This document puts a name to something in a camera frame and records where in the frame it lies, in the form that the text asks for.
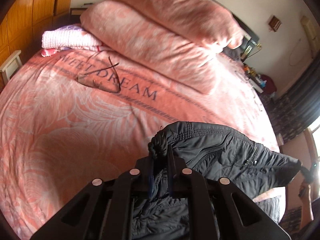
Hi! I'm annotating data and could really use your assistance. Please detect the black padded pants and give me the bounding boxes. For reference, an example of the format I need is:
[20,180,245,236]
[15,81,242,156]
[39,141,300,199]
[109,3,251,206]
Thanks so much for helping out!
[131,121,302,239]

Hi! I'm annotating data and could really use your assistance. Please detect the pink floral bed blanket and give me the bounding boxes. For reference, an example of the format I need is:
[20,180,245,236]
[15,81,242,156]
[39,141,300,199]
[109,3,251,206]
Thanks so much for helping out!
[1,50,278,239]

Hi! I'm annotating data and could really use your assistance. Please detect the eyeglasses on bed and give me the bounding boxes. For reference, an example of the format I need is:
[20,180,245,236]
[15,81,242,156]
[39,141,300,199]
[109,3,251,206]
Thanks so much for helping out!
[75,57,121,94]

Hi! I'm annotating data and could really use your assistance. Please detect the right bedside table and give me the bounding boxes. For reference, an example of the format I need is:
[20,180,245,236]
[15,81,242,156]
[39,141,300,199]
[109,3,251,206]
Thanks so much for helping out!
[243,63,266,94]

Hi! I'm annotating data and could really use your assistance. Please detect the bedside table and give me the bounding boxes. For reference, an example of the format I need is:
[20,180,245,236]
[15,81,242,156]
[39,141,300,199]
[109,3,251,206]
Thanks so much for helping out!
[243,63,266,94]
[69,3,93,24]

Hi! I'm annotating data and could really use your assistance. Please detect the red clothes pile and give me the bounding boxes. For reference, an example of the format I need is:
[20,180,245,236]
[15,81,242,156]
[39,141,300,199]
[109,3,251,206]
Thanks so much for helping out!
[260,74,277,95]

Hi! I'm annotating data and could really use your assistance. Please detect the folded pink quilt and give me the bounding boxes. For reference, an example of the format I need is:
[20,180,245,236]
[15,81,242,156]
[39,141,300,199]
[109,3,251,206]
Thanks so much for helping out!
[80,0,244,94]

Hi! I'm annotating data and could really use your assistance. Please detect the dark patterned curtain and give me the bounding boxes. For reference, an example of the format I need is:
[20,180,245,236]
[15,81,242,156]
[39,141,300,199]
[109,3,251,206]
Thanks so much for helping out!
[266,54,320,142]

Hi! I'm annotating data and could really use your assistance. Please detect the dark bed headboard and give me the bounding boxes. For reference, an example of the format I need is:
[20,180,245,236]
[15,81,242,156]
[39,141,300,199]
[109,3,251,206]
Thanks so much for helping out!
[212,0,260,53]

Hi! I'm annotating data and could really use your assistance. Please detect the white pink folded towel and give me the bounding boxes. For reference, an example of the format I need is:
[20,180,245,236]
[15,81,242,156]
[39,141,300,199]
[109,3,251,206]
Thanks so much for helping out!
[41,24,111,57]

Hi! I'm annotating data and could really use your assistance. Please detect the left bedside table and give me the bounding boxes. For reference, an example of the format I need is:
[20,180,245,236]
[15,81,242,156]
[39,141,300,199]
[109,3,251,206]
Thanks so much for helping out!
[69,3,93,24]

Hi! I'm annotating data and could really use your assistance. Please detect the small white stool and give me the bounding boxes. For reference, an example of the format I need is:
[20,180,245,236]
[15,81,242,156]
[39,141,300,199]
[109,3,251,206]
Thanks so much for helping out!
[1,50,22,85]

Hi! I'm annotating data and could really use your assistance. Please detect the wooden wardrobe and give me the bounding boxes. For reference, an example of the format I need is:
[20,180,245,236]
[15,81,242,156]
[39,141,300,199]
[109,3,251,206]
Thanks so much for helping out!
[0,0,75,88]

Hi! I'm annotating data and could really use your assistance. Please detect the wooden wall lamp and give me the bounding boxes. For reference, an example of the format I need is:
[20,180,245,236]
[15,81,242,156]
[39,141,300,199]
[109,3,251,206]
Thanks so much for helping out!
[268,15,282,32]

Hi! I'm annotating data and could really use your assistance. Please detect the wall air conditioner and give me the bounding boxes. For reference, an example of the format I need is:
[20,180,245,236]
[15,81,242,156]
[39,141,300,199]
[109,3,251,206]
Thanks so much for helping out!
[300,16,319,58]

